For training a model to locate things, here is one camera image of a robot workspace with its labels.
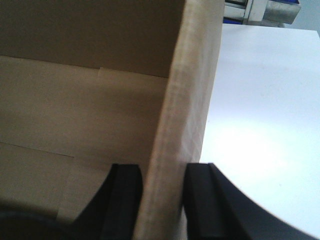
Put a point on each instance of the brown cardboard box black print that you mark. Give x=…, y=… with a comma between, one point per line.
x=85, y=84

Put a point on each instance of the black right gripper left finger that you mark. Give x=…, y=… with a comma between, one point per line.
x=111, y=214

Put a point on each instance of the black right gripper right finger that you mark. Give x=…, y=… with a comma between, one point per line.
x=216, y=209

